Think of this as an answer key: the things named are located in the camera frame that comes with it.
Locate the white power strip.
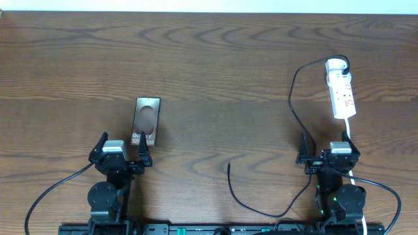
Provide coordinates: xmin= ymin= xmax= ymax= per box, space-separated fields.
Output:
xmin=327 ymin=70 xmax=356 ymax=119

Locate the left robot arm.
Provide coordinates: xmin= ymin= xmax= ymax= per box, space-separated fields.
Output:
xmin=88 ymin=132 xmax=153 ymax=235

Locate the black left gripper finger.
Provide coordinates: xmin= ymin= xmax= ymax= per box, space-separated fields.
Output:
xmin=92 ymin=132 xmax=108 ymax=157
xmin=138 ymin=140 xmax=151 ymax=163

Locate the black charging cable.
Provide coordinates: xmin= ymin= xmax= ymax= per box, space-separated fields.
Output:
xmin=227 ymin=54 xmax=351 ymax=218

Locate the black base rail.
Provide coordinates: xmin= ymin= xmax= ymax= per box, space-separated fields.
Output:
xmin=58 ymin=223 xmax=385 ymax=235

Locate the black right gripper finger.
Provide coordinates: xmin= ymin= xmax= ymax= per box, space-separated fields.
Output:
xmin=342 ymin=131 xmax=355 ymax=150
xmin=298 ymin=133 xmax=310 ymax=157

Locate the white charger plug adapter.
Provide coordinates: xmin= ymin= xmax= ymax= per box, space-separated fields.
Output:
xmin=325 ymin=58 xmax=347 ymax=74

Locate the white power strip cord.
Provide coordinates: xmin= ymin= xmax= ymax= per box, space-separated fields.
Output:
xmin=344 ymin=117 xmax=368 ymax=235

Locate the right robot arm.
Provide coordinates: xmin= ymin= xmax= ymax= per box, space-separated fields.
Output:
xmin=297 ymin=132 xmax=368 ymax=234

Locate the bronze Galaxy smartphone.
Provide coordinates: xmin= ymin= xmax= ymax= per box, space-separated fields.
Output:
xmin=131 ymin=97 xmax=161 ymax=147

